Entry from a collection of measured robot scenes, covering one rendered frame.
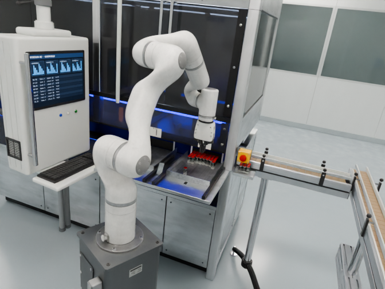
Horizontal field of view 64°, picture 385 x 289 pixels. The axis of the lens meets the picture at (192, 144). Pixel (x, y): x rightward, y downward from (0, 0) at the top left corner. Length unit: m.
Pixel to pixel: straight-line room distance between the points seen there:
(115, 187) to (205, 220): 1.08
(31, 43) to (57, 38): 0.17
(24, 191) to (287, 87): 4.95
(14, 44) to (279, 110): 5.40
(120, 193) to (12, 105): 0.92
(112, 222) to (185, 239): 1.13
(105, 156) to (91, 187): 1.38
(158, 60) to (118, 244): 0.71
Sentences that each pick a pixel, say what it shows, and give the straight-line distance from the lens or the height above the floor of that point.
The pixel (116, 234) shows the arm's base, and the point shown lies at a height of 0.92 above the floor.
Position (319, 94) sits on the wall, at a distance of 6.41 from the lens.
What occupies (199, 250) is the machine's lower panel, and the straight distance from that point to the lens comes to 2.30.
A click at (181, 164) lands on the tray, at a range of 1.93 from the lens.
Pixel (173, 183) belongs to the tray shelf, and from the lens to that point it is 1.70.
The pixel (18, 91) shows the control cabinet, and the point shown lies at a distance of 1.82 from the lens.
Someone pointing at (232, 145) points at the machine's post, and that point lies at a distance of 1.86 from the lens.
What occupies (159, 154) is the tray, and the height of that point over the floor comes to 0.88.
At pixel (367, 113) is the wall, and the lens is 6.54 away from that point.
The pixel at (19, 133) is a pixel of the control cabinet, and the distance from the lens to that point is 1.91.
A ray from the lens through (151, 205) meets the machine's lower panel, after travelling 2.27.
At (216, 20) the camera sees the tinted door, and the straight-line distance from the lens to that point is 1.80.
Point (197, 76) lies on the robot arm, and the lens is 1.36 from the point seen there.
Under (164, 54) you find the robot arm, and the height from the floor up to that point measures 1.59.
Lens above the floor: 1.70
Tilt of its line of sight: 21 degrees down
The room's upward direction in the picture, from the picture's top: 7 degrees clockwise
